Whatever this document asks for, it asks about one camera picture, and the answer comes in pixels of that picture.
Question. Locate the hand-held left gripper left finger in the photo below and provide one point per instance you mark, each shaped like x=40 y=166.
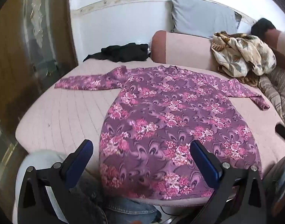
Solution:
x=79 y=159

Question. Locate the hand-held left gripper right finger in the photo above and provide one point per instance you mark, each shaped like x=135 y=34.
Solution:
x=204 y=159

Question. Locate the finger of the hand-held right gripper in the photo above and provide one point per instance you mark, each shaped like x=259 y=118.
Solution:
x=283 y=131

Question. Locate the purple floral long-sleeved dress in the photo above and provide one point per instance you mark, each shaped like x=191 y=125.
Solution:
x=156 y=112

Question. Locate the grey cloth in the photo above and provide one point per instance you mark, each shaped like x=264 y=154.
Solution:
x=279 y=175

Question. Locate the brown patterned quilt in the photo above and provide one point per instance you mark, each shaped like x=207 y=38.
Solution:
x=276 y=86

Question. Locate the pink quilted bed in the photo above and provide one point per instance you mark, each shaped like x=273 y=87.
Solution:
x=70 y=112

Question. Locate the person's blue jeans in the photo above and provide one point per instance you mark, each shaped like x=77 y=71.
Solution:
x=130 y=211

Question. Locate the beige floral blanket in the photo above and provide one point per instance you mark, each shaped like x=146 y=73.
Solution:
x=242 y=51

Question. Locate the dark cloth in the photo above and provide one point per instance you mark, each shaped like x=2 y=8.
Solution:
x=262 y=26

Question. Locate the pink bolster cushion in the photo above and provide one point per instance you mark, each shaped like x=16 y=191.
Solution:
x=184 y=49

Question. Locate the black garment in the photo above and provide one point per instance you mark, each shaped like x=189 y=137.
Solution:
x=119 y=52

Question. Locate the wooden door with glass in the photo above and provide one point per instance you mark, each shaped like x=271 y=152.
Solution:
x=28 y=51

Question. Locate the grey pillow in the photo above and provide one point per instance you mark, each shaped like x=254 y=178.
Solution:
x=200 y=16

